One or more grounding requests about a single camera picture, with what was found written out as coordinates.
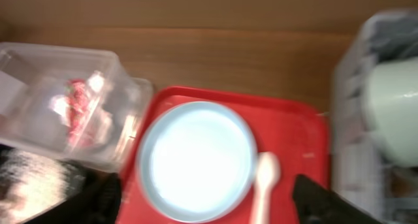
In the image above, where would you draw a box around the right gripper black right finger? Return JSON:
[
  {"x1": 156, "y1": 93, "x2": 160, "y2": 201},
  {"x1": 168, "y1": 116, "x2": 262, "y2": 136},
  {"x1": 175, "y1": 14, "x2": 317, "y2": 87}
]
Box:
[{"x1": 292, "y1": 174, "x2": 381, "y2": 224}]

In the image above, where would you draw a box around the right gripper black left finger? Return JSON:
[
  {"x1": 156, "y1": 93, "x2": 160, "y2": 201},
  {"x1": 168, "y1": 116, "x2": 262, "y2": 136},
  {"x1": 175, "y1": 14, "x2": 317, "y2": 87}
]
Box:
[{"x1": 26, "y1": 173, "x2": 121, "y2": 224}]

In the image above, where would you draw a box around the white plastic spoon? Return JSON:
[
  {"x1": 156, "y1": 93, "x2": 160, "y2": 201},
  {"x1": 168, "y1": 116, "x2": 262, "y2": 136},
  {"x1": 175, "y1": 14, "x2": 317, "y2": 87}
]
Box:
[{"x1": 249, "y1": 152, "x2": 281, "y2": 224}]

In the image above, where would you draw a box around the light blue plate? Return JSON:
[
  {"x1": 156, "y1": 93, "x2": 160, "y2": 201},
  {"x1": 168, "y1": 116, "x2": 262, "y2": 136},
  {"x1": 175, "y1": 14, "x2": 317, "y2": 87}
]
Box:
[{"x1": 135, "y1": 101, "x2": 257, "y2": 223}]

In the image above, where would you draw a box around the red snack wrapper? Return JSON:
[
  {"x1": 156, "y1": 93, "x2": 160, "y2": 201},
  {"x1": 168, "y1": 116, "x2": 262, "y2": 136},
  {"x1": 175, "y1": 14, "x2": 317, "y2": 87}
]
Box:
[{"x1": 66, "y1": 78, "x2": 90, "y2": 147}]

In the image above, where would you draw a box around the green bowl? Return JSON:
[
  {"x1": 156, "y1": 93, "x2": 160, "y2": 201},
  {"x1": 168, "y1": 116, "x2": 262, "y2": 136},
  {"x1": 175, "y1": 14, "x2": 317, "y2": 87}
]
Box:
[{"x1": 363, "y1": 57, "x2": 417, "y2": 168}]

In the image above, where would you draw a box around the grey dishwasher rack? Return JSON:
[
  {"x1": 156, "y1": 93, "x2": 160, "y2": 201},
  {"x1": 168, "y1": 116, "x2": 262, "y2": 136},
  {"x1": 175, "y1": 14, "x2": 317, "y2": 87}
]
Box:
[{"x1": 330, "y1": 9, "x2": 417, "y2": 223}]

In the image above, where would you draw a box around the red serving tray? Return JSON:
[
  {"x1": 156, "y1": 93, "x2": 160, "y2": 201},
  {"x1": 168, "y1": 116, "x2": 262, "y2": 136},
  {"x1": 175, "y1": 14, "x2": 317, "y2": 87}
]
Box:
[{"x1": 116, "y1": 86, "x2": 329, "y2": 224}]

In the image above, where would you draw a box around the clear plastic bin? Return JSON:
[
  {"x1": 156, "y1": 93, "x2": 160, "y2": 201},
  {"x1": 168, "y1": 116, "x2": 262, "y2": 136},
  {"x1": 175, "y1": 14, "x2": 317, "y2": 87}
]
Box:
[{"x1": 1, "y1": 42, "x2": 153, "y2": 172}]

